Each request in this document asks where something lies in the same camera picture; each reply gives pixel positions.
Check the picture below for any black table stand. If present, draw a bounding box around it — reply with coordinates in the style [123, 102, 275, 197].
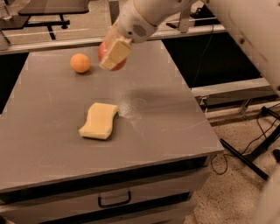
[219, 106, 280, 182]

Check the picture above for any metal bracket post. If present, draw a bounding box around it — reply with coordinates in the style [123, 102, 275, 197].
[178, 9, 191, 33]
[108, 0, 120, 24]

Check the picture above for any orange fruit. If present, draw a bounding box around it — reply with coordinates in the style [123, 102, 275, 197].
[70, 53, 91, 74]

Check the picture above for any yellow sponge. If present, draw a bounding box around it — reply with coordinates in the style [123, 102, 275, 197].
[79, 102, 118, 140]

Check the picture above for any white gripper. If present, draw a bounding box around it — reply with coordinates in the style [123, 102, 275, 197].
[99, 0, 165, 71]

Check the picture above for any metal bracket post right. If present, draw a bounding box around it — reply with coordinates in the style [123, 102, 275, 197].
[178, 9, 191, 33]

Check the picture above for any black cable on floor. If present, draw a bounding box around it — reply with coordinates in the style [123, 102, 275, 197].
[209, 110, 279, 176]

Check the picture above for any metal bracket post left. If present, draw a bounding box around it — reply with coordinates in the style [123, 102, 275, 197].
[108, 0, 120, 24]

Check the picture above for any grey drawer with black handle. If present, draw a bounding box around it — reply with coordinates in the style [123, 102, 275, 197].
[1, 167, 210, 224]

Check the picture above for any dark background desk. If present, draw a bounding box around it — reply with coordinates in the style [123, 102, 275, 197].
[0, 0, 89, 40]

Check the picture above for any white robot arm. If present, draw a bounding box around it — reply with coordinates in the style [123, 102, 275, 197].
[98, 0, 280, 224]

